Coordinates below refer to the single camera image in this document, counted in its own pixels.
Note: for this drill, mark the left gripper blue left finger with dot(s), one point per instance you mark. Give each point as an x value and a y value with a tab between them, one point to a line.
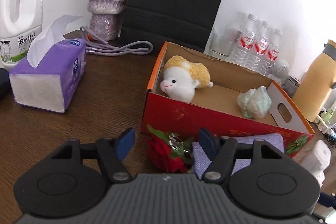
124	143

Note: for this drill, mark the purple tissue pack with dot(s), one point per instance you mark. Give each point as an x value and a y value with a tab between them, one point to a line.
48	76

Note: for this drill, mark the white power strip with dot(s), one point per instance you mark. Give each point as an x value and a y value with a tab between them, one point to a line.
323	123

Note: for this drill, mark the left water bottle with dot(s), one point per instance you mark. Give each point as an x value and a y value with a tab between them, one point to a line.
243	41

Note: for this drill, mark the right water bottle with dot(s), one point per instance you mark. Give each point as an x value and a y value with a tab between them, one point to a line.
271	53

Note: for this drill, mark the water bottle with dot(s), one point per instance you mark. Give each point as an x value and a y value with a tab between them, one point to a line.
243	41
259	47
271	53

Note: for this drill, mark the white detergent jug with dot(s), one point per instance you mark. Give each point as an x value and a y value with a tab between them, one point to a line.
21	22

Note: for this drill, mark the clear glass cup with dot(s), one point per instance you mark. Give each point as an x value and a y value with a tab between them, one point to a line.
220	47

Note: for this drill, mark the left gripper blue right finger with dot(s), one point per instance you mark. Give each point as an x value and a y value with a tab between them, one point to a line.
209	143

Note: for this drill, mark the small metal tin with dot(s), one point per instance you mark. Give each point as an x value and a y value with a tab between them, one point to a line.
291	85

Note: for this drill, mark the yellow white plush sheep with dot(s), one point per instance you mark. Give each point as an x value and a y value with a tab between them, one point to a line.
181	78

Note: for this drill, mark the middle water bottle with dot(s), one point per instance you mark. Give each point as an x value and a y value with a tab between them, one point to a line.
259	47

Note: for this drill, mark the white cotton swab container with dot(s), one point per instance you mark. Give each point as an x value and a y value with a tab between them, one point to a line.
317	160

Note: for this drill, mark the iridescent plastic bag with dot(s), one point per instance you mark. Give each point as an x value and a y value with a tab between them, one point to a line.
255	103

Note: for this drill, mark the black paper bag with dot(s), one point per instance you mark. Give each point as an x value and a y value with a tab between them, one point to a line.
184	22

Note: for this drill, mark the white robot speaker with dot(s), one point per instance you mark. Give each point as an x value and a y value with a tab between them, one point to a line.
279	70

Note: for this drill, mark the red orange cardboard box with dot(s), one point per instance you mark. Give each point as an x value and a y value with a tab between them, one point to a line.
216	108

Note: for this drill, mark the yellow thermos jug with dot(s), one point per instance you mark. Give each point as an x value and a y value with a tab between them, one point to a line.
317	84

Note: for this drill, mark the black case at edge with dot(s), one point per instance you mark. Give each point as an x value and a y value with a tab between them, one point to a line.
5	86

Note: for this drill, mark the red artificial rose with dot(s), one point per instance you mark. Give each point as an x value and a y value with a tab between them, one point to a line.
168	152

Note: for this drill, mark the green spray bottle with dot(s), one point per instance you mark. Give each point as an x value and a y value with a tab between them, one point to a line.
329	113

